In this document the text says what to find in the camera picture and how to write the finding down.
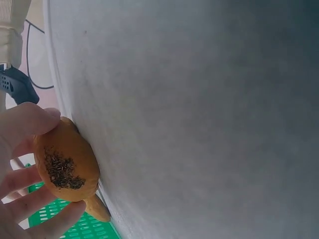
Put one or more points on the wooden tea scoop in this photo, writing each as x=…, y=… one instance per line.
x=74, y=147

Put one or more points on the heap of dry tea leaves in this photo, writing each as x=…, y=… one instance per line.
x=62, y=170

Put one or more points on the green perforated plastic basket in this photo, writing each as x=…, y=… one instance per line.
x=94, y=227

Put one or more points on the black perforated object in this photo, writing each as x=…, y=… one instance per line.
x=20, y=85

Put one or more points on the person's left thumb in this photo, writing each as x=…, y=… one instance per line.
x=35, y=119

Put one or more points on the person's left hand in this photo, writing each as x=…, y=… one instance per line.
x=10, y=139

